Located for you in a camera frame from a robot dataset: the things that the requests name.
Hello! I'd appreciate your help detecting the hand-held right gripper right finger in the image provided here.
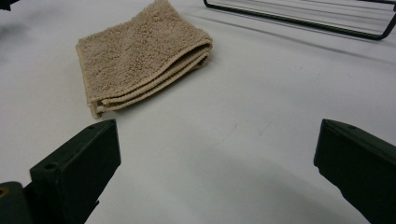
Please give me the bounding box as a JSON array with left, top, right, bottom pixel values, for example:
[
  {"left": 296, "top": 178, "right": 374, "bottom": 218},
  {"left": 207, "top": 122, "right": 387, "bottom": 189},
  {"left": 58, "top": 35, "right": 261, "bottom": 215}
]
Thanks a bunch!
[{"left": 313, "top": 118, "right": 396, "bottom": 224}]

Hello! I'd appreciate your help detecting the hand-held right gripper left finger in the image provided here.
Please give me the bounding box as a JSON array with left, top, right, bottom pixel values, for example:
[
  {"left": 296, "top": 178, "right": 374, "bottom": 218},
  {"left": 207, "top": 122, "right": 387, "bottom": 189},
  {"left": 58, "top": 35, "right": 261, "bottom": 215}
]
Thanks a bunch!
[{"left": 29, "top": 119, "right": 122, "bottom": 224}]

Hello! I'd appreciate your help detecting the beige towel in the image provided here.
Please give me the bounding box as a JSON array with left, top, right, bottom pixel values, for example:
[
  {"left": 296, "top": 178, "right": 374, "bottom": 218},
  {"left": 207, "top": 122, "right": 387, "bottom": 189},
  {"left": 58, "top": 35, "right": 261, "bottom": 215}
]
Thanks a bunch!
[{"left": 75, "top": 0, "right": 214, "bottom": 119}]

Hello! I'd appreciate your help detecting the black wire rack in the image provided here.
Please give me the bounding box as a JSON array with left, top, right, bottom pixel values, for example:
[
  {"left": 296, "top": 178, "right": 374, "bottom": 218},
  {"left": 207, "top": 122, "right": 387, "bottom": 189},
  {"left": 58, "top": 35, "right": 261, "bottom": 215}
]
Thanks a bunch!
[{"left": 203, "top": 0, "right": 396, "bottom": 41}]

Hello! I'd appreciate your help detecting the dark object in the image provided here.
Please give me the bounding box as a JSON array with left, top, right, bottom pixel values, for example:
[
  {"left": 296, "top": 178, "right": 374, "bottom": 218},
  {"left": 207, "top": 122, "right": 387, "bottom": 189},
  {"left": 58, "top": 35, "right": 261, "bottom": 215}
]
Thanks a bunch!
[{"left": 0, "top": 0, "right": 21, "bottom": 12}]

